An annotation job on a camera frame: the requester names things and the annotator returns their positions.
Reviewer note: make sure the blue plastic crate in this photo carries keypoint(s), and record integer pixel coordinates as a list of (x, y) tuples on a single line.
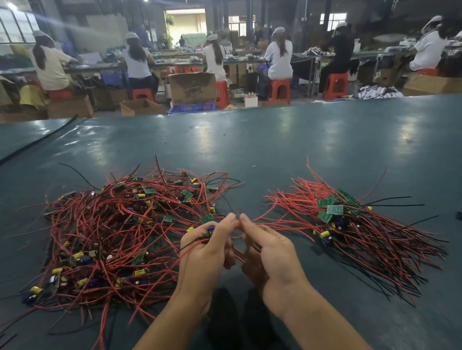
[(192, 107)]

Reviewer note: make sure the dark green table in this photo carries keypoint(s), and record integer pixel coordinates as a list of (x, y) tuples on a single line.
[(399, 139)]

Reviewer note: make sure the red plastic stool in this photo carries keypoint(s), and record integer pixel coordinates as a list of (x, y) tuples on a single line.
[(222, 94), (337, 86), (61, 94), (280, 91), (428, 71), (143, 94)]

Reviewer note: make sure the yellow sack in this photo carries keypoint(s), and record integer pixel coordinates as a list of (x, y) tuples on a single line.
[(31, 96)]

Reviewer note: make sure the person's right forearm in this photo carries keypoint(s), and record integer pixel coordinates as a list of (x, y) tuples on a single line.
[(329, 335)]

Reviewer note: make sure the heap of black white items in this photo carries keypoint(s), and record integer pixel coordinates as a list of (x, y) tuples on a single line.
[(377, 91)]

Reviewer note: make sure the person's left hand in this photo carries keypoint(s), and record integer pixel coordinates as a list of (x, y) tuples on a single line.
[(203, 263)]

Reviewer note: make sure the grid window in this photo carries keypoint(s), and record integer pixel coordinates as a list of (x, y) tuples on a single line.
[(11, 24)]

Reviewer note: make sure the person's right hand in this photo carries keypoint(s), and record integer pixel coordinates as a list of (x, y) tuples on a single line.
[(271, 266)]

